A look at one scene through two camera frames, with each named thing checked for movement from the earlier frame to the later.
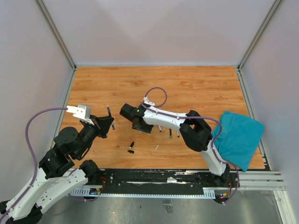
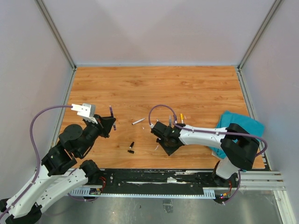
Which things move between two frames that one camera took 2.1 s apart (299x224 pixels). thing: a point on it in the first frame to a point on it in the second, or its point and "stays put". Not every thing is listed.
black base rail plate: x=165 y=179 stays put
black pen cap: x=131 y=144 stays put
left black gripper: x=104 y=123 stays put
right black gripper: x=146 y=129 to x=169 y=151
